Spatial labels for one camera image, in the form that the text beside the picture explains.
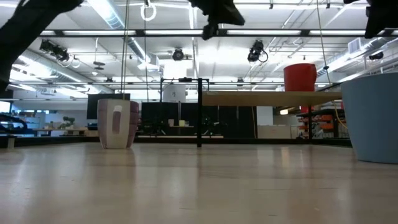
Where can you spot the cardboard boxes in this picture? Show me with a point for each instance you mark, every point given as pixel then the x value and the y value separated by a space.
pixel 276 132

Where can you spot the black monitor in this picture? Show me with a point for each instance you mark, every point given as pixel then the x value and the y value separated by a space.
pixel 91 105

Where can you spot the black ceiling spotlight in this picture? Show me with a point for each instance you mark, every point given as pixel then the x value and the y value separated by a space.
pixel 54 49
pixel 178 54
pixel 255 51
pixel 376 56

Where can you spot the rack with orange bins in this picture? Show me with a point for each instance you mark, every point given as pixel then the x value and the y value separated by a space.
pixel 323 123

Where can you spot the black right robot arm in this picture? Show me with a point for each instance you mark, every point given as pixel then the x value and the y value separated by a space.
pixel 382 18

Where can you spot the white and purple mug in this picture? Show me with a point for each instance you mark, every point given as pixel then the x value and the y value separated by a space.
pixel 107 124

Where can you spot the white cabinet box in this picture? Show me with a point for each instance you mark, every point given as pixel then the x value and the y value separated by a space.
pixel 174 93

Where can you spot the black beam with strip lights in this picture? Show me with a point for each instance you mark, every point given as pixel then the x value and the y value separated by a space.
pixel 140 32

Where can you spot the small yellow cup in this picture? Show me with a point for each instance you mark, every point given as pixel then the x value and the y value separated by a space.
pixel 182 123

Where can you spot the black metal table frame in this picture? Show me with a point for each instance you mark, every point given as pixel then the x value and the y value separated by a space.
pixel 248 141

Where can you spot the blue cup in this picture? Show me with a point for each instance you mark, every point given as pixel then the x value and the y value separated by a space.
pixel 373 118

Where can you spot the red mug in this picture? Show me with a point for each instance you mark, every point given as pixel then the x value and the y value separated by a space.
pixel 300 77

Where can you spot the white air vent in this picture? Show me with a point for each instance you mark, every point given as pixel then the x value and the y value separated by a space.
pixel 354 45

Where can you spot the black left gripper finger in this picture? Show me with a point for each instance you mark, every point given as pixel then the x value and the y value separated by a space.
pixel 231 15

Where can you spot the wooden shelf with black legs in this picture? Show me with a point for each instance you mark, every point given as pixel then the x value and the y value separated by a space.
pixel 264 98

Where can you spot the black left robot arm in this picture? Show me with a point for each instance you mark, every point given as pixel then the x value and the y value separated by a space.
pixel 25 28

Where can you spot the potted plant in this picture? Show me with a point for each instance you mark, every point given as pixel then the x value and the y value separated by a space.
pixel 67 122

